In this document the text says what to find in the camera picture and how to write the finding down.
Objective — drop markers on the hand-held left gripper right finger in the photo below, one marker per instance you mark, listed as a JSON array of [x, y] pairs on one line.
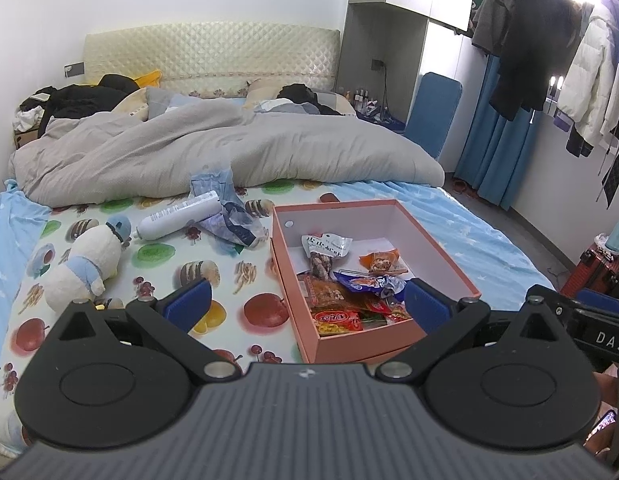
[[424, 305]]

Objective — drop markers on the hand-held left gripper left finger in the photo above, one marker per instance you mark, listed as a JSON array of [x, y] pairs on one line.
[[189, 305]]

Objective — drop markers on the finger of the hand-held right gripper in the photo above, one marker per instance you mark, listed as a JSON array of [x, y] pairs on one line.
[[559, 296]]

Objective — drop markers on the red foil snack packet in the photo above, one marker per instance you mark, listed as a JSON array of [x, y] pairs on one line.
[[384, 312]]

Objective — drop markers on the small orange snack packet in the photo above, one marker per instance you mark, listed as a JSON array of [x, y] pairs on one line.
[[382, 262]]

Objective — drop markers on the blue snack packet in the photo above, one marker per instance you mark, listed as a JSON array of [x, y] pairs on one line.
[[367, 284]]

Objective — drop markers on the pink cardboard box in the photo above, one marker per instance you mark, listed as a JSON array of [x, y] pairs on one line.
[[429, 240]]

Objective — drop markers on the red yellow snack packet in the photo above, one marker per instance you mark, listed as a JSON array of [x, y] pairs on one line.
[[337, 322]]

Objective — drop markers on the orange brown snack packet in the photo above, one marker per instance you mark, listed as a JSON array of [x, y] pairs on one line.
[[327, 294]]

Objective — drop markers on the brown nut snack packet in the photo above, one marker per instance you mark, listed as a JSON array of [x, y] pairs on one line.
[[322, 255]]

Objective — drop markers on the person's right hand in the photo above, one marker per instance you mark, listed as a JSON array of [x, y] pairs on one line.
[[608, 385]]

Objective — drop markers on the red suitcase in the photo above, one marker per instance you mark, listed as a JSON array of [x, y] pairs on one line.
[[589, 265]]

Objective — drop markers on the fruit print bed sheet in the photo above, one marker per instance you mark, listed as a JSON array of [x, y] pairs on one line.
[[154, 255]]

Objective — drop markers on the smartphone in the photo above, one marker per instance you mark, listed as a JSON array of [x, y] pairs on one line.
[[603, 422]]

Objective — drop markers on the white cylindrical bottle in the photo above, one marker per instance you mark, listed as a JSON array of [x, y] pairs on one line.
[[174, 216]]

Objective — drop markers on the dark blue snack bag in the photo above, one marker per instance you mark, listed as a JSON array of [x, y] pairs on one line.
[[237, 225]]

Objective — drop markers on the white plush duck toy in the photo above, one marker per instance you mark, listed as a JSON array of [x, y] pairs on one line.
[[84, 265]]

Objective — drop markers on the crumpled blue plastic bag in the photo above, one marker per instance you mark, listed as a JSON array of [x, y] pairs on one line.
[[212, 182]]

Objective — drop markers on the dark hanging clothes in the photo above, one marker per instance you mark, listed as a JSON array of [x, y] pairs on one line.
[[614, 160]]

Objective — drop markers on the blue curtain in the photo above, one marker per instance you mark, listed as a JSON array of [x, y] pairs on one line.
[[494, 150]]

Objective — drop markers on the grey duvet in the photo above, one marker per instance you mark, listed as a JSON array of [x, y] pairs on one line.
[[239, 150]]

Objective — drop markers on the blue chair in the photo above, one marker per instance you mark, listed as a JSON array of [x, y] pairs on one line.
[[432, 110]]

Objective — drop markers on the grey pillow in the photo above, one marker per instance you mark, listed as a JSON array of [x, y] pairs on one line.
[[169, 102]]

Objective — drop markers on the group of small bottles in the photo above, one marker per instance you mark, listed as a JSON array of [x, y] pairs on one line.
[[360, 97]]

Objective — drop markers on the cream pillow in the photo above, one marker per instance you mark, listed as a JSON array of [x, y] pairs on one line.
[[262, 91]]

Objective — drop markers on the white puffer jacket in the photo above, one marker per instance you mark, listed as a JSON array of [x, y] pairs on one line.
[[587, 70]]

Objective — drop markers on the yellow pillow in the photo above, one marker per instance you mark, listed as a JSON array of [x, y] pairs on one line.
[[149, 80]]

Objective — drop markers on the black clothes pile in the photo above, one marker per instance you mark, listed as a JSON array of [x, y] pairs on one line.
[[79, 100]]

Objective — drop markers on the brown cardboard box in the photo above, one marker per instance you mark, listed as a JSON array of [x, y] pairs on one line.
[[25, 139]]

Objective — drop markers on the black garment on pillow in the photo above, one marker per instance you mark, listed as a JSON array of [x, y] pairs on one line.
[[304, 97]]

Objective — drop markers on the cream quilted headboard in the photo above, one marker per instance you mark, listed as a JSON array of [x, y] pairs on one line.
[[214, 55]]

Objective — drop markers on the black hanging coat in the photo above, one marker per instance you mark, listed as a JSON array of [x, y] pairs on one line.
[[534, 40]]

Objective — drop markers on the grey hanging jacket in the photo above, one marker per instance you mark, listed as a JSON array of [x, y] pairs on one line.
[[494, 10]]

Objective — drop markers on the white wardrobe cabinet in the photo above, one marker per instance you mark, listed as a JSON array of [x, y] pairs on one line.
[[389, 10]]

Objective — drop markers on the wall socket with charger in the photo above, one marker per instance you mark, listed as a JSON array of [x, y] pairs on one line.
[[378, 64]]

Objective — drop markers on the grey wall socket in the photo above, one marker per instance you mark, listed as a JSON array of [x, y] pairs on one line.
[[74, 70]]

